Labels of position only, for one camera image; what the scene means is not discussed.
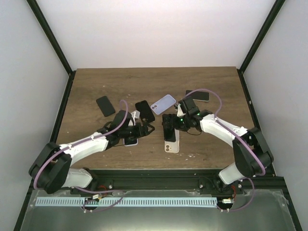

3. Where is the black phone case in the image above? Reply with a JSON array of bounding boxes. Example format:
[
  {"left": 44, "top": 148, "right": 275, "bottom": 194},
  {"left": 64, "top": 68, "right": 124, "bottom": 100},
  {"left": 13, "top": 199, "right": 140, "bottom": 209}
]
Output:
[{"left": 135, "top": 100, "right": 155, "bottom": 123}]

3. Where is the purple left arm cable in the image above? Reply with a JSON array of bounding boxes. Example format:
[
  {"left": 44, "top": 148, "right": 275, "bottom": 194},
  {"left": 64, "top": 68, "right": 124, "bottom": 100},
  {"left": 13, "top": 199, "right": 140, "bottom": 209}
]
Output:
[{"left": 33, "top": 100, "right": 128, "bottom": 214}]

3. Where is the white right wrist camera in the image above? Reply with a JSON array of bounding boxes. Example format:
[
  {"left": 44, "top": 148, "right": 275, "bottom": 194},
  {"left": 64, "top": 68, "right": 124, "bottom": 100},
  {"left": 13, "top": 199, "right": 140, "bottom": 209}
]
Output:
[{"left": 174, "top": 103, "right": 185, "bottom": 117}]

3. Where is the small lilac phone case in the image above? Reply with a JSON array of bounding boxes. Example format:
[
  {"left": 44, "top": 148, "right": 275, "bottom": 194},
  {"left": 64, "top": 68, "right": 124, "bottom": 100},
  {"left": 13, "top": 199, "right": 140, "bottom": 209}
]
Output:
[{"left": 150, "top": 94, "right": 176, "bottom": 115}]

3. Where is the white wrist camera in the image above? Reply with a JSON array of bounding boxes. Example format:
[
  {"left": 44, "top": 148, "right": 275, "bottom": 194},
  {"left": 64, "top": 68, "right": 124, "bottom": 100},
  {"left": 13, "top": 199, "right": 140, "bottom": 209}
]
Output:
[
  {"left": 174, "top": 103, "right": 185, "bottom": 117},
  {"left": 131, "top": 110, "right": 140, "bottom": 120}
]

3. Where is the large lilac phone case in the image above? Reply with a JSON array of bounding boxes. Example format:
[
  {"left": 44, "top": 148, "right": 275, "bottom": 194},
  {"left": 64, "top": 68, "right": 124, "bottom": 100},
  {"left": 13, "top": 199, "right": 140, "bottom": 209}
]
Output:
[{"left": 123, "top": 138, "right": 138, "bottom": 146}]

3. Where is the dark phone at left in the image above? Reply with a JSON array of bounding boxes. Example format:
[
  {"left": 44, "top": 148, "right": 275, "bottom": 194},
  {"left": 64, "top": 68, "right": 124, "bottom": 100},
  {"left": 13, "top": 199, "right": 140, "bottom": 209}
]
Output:
[{"left": 96, "top": 96, "right": 116, "bottom": 117}]

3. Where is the beige phone case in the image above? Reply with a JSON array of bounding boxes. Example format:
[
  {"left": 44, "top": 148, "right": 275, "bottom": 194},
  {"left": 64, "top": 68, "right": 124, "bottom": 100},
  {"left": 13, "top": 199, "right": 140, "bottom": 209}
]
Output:
[{"left": 165, "top": 130, "right": 180, "bottom": 153}]

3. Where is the silver-edged black phone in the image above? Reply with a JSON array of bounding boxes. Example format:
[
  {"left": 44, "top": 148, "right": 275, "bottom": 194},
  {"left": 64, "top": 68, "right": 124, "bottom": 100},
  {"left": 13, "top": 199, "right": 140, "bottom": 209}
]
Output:
[{"left": 184, "top": 90, "right": 209, "bottom": 102}]

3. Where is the light blue slotted strip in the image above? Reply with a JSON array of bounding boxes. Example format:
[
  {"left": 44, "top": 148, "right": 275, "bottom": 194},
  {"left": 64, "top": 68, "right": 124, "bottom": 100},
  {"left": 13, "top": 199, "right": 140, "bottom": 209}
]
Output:
[{"left": 35, "top": 197, "right": 218, "bottom": 208}]

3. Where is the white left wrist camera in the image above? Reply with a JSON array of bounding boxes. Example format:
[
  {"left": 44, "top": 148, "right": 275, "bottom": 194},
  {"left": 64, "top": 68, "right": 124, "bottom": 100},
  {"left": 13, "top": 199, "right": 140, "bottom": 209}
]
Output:
[{"left": 131, "top": 110, "right": 140, "bottom": 120}]

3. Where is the black aluminium frame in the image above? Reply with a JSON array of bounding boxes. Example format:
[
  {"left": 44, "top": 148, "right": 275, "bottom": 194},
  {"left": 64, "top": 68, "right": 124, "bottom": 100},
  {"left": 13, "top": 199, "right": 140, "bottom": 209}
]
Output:
[{"left": 27, "top": 0, "right": 302, "bottom": 231}]

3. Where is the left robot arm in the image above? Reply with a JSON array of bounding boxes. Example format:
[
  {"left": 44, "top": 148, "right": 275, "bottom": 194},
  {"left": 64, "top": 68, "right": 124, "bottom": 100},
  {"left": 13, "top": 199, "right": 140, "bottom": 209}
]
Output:
[{"left": 29, "top": 110, "right": 155, "bottom": 194}]

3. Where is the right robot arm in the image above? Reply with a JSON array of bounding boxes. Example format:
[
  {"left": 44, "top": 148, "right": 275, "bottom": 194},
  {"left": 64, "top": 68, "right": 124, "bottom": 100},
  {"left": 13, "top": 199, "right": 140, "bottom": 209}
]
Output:
[{"left": 162, "top": 97, "right": 274, "bottom": 194}]

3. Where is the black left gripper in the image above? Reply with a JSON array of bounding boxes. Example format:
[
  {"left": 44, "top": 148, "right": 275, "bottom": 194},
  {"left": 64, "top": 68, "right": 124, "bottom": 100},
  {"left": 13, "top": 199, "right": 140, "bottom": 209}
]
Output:
[{"left": 120, "top": 122, "right": 155, "bottom": 141}]

